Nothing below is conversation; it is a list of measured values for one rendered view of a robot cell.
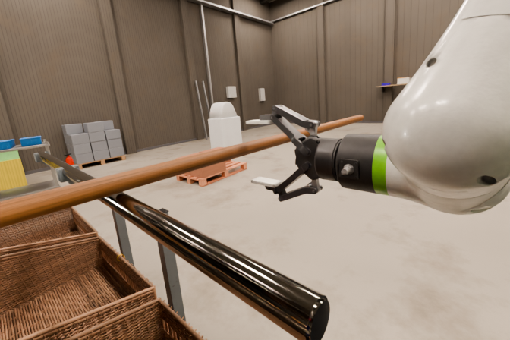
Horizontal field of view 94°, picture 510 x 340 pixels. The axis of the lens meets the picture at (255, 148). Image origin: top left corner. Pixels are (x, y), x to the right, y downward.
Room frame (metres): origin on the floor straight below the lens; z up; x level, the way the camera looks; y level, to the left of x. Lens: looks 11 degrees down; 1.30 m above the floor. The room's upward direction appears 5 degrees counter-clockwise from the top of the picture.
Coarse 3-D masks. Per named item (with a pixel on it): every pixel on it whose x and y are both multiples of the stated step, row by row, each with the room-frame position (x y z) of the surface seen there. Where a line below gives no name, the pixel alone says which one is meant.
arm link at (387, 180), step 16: (384, 144) 0.33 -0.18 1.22; (384, 160) 0.31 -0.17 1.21; (384, 176) 0.31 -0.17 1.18; (400, 176) 0.30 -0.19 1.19; (384, 192) 0.32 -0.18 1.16; (400, 192) 0.30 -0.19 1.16; (416, 192) 0.28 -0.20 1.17; (496, 192) 0.22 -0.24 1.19; (432, 208) 0.29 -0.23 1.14; (448, 208) 0.26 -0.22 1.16; (464, 208) 0.25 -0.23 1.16; (480, 208) 0.25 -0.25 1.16
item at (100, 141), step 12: (72, 132) 6.14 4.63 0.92; (84, 132) 6.43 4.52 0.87; (96, 132) 6.20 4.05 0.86; (108, 132) 6.40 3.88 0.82; (120, 132) 6.62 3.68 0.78; (72, 144) 5.82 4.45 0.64; (84, 144) 5.97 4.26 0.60; (96, 144) 6.17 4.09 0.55; (108, 144) 6.36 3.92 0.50; (120, 144) 6.58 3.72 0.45; (72, 156) 6.01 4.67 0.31; (84, 156) 5.93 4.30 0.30; (96, 156) 6.12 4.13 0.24; (108, 156) 6.31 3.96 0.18; (120, 156) 6.63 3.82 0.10
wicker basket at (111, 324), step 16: (144, 304) 0.60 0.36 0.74; (160, 304) 0.62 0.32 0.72; (112, 320) 0.54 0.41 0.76; (128, 320) 0.56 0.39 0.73; (160, 320) 0.63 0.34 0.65; (176, 320) 0.56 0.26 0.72; (80, 336) 0.48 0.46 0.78; (96, 336) 0.51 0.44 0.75; (112, 336) 0.53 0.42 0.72; (128, 336) 0.56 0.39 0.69; (144, 336) 0.59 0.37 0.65; (160, 336) 0.62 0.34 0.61; (192, 336) 0.51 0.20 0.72
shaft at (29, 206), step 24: (360, 120) 1.11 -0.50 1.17; (240, 144) 0.55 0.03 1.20; (264, 144) 0.59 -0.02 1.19; (144, 168) 0.38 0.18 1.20; (168, 168) 0.40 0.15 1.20; (192, 168) 0.44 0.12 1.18; (48, 192) 0.29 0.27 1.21; (72, 192) 0.30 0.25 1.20; (96, 192) 0.32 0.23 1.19; (120, 192) 0.35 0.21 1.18; (0, 216) 0.25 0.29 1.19; (24, 216) 0.27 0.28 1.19
